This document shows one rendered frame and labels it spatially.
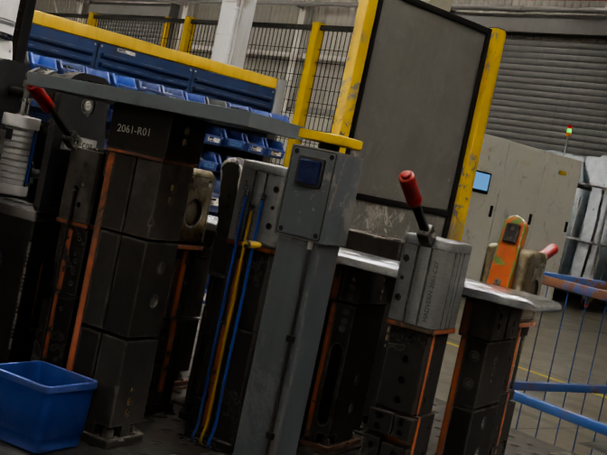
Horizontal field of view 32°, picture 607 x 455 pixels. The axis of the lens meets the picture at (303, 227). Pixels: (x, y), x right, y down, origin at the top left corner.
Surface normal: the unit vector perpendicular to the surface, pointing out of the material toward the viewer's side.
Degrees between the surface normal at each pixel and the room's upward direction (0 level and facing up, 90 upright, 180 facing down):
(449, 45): 89
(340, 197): 90
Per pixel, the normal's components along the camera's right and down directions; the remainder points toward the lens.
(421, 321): -0.48, -0.05
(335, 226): 0.85, 0.21
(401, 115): 0.64, 0.19
